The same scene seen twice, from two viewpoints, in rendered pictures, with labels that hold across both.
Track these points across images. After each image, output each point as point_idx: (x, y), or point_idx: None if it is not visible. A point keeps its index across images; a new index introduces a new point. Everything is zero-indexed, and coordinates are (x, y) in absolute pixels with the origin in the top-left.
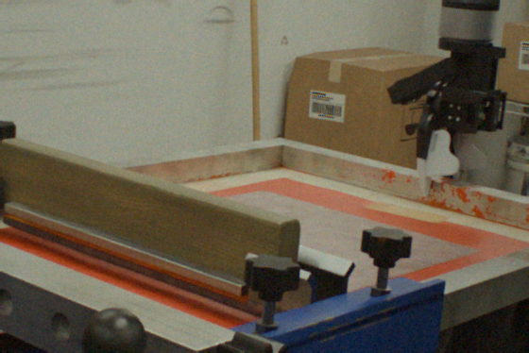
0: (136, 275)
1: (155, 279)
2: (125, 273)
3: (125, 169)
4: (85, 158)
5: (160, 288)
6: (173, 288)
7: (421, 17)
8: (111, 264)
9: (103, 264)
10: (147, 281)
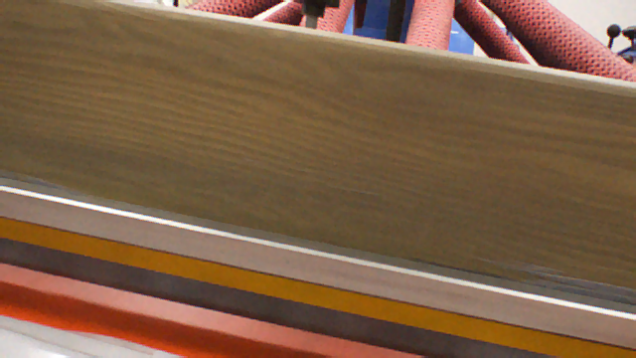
0: (176, 319)
1: (109, 308)
2: (212, 321)
3: (308, 28)
4: (502, 60)
5: (74, 285)
6: (39, 289)
7: None
8: (287, 348)
9: (305, 343)
10: (123, 301)
